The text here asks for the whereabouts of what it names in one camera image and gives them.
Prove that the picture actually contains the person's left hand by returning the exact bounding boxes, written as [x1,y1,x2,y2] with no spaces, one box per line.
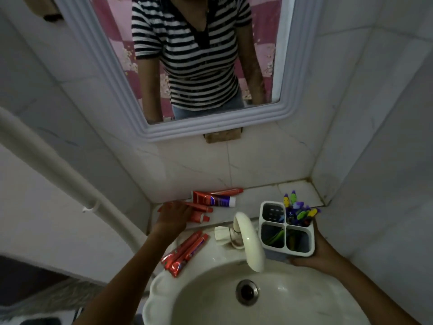
[150,200,197,239]

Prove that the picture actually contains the person's right hand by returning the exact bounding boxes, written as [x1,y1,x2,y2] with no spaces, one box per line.
[290,218,339,276]

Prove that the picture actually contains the white four-slot toothbrush holder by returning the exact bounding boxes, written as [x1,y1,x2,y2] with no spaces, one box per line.
[258,201,316,258]

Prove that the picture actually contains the person's right forearm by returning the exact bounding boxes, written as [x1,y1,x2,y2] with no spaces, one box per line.
[325,257,421,325]

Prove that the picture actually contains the person's left forearm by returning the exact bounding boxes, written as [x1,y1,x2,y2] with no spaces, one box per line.
[72,232,167,325]

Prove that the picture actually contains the red toothpaste tube blue label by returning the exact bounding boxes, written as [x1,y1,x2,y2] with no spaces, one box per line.
[192,191,237,208]

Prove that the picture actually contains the bunch of colourful toothbrushes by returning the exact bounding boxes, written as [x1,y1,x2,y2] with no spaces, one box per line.
[282,190,321,228]

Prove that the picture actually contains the thin red toothpaste tube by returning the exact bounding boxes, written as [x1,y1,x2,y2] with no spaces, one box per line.
[193,188,244,197]

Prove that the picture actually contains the green toothbrush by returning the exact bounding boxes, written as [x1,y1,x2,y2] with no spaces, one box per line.
[267,230,285,248]

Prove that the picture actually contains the cream plastic faucet spout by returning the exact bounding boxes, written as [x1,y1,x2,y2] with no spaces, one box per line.
[233,212,266,273]

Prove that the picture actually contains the white ceramic sink basin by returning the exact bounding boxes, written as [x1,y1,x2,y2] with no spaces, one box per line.
[142,220,373,325]

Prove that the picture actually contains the brown wooden mirror block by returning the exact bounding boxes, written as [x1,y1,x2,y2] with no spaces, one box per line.
[203,128,243,144]

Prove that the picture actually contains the metal sink drain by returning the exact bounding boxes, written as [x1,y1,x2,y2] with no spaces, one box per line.
[236,279,260,306]

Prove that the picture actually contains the cream faucet handle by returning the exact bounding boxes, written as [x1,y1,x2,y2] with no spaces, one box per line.
[214,226,234,247]

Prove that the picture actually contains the white wall pipe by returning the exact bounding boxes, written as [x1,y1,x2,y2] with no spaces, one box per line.
[0,106,149,249]

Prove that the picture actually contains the white framed wall mirror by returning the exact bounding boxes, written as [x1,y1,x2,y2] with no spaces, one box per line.
[51,0,327,143]

